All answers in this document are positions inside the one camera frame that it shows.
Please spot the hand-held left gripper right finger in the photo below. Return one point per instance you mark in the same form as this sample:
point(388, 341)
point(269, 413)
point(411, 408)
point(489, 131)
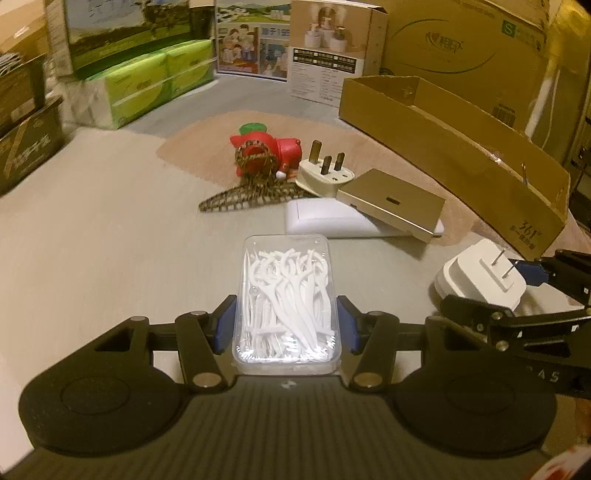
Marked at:
point(347, 323)

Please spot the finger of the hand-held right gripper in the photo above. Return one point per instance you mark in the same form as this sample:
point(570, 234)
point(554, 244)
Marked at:
point(466, 308)
point(531, 273)

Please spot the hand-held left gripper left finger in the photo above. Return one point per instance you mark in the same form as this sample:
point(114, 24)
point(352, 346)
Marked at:
point(225, 323)

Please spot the white two-pin charger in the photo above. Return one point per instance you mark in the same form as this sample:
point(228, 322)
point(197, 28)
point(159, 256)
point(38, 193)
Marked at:
point(471, 279)

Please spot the clear floss pick box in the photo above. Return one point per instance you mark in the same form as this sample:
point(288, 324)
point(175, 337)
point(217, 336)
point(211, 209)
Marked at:
point(286, 304)

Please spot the white rectangular case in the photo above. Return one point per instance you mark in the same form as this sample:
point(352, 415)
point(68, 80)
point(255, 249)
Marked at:
point(318, 219)

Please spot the gold box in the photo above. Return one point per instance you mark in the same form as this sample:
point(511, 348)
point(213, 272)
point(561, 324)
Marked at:
point(392, 203)

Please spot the shallow cardboard box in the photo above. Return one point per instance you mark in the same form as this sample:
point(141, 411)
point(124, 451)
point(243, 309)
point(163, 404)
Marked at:
point(461, 157)

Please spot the beige three-pin plug adapter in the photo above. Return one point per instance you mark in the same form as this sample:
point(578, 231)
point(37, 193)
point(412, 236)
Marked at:
point(330, 180)

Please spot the red toy with green cap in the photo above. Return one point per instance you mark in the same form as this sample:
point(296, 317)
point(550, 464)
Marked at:
point(286, 150)

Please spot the large cardboard box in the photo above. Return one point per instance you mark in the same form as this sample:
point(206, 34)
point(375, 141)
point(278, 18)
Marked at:
point(461, 41)

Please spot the green tissue pack bundle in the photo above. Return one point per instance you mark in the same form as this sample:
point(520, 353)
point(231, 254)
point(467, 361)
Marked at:
point(147, 83)

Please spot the dark printed storage box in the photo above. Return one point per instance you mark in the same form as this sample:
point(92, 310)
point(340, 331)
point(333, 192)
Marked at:
point(18, 97)
point(27, 147)

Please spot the white humidifier product box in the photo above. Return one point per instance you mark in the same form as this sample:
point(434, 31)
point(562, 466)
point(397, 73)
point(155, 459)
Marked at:
point(332, 50)

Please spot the blue milk carton box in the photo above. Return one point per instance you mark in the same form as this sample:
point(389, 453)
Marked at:
point(249, 41)

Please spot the green landscape milk box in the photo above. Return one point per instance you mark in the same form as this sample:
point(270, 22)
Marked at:
point(124, 32)

